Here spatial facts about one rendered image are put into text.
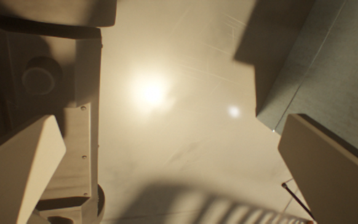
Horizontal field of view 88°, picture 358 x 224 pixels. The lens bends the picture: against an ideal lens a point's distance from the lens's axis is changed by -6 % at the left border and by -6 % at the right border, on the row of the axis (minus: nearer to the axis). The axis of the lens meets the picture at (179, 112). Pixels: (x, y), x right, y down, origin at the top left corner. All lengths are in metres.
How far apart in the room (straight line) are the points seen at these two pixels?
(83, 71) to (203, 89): 0.41
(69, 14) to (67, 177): 0.31
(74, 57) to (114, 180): 0.54
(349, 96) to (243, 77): 0.30
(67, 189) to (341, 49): 0.80
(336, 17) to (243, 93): 0.36
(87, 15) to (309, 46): 0.66
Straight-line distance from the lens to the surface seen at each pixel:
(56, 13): 0.32
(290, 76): 0.79
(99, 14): 0.35
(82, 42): 0.32
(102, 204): 0.66
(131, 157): 0.71
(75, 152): 0.43
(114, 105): 0.58
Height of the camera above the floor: 0.52
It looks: 53 degrees down
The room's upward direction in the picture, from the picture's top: 145 degrees clockwise
